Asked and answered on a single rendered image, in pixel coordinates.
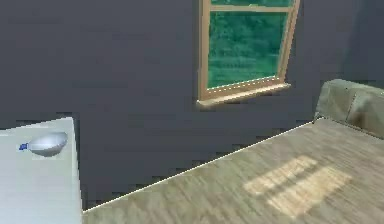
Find wooden framed window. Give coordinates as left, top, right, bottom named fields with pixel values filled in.
left=195, top=0, right=301, bottom=109

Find white bowl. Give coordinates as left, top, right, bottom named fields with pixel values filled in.
left=27, top=131, right=69, bottom=158

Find olive green sofa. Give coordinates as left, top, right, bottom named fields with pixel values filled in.
left=313, top=78, right=384, bottom=140

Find white table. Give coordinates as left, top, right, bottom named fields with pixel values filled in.
left=0, top=116, right=84, bottom=224

